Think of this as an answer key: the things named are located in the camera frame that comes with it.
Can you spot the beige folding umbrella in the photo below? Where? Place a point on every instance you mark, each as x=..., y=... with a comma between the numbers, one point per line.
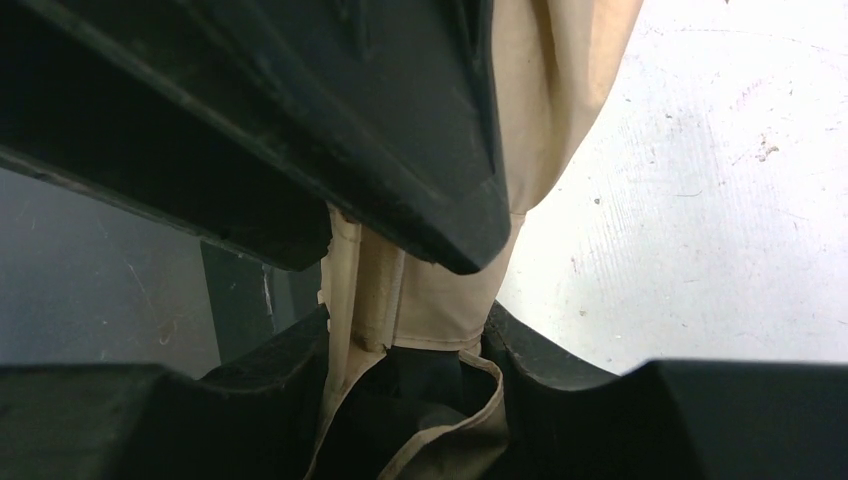
x=466, y=114

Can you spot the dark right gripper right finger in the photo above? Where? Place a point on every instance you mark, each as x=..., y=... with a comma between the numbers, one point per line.
x=666, y=419

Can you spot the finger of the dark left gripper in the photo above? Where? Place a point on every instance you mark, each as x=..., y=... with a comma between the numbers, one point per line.
x=214, y=117

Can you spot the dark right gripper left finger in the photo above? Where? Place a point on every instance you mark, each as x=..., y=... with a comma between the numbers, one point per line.
x=252, y=418

